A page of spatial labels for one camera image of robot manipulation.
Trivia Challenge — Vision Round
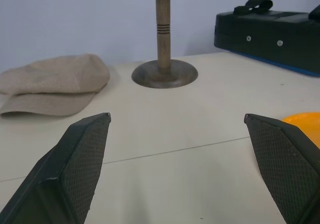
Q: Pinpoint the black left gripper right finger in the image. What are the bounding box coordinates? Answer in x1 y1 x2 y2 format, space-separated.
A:
243 113 320 224

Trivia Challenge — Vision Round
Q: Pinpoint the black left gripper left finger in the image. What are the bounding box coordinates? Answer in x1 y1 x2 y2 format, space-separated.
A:
0 112 112 224

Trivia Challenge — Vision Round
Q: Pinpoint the orange round object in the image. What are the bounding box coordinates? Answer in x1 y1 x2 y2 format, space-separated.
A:
281 111 320 150

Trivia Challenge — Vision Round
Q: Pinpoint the beige flat cap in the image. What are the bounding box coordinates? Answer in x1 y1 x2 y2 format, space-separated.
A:
0 53 111 117

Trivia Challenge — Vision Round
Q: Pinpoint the black padded case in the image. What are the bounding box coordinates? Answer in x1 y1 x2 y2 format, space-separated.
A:
213 0 320 79

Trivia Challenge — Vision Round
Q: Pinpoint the brown wooden hat stand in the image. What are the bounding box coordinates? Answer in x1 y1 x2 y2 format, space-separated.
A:
131 0 199 89

